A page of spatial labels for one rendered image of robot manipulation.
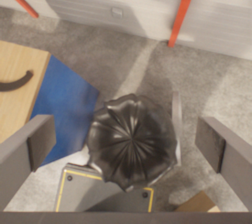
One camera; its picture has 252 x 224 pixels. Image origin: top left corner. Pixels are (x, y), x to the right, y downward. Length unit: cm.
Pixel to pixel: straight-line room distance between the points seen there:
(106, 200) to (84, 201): 16
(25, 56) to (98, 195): 103
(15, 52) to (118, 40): 112
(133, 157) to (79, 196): 55
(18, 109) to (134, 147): 66
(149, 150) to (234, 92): 103
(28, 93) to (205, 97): 141
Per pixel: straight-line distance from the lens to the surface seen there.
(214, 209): 155
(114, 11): 156
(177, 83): 174
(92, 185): 147
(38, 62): 90
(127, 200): 145
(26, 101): 89
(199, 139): 17
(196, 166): 177
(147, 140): 115
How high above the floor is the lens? 167
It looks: 80 degrees down
